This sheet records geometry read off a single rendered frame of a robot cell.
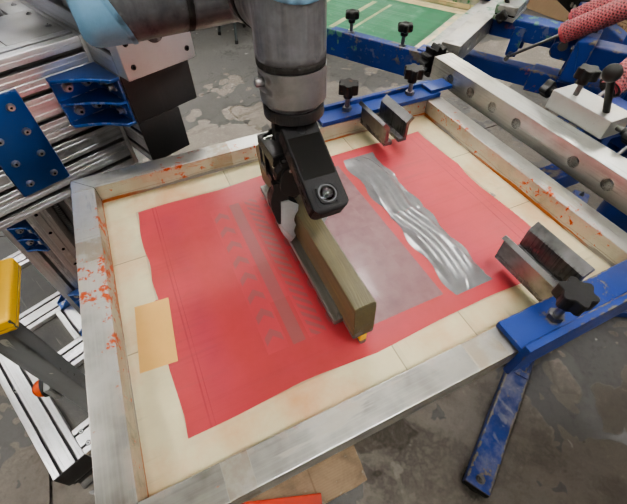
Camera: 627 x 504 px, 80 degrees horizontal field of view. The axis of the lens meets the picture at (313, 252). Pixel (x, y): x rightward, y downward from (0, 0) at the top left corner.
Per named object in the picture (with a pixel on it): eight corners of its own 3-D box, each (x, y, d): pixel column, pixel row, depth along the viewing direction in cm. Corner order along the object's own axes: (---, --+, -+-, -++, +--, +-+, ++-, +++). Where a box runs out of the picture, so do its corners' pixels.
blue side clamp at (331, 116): (322, 148, 81) (322, 119, 76) (312, 136, 84) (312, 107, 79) (434, 117, 89) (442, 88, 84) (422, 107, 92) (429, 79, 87)
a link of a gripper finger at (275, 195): (295, 213, 55) (301, 162, 49) (300, 220, 54) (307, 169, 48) (265, 219, 53) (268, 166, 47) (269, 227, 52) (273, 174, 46)
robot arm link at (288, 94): (339, 67, 39) (265, 84, 36) (337, 109, 42) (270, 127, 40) (308, 43, 43) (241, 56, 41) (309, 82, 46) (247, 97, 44)
